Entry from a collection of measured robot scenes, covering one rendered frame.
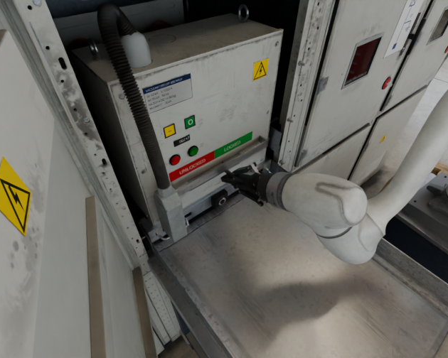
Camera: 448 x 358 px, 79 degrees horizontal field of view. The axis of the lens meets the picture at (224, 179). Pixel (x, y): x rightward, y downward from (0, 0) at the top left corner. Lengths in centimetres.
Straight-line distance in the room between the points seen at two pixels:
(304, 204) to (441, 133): 30
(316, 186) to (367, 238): 18
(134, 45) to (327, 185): 47
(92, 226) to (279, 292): 55
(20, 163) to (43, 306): 14
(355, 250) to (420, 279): 36
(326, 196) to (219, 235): 48
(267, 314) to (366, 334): 26
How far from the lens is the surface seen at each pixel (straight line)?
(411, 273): 101
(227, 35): 79
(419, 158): 69
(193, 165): 81
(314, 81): 99
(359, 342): 88
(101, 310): 44
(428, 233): 131
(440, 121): 68
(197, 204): 92
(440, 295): 102
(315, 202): 55
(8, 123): 29
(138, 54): 63
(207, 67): 69
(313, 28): 88
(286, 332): 83
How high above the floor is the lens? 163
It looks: 45 degrees down
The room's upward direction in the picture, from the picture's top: straight up
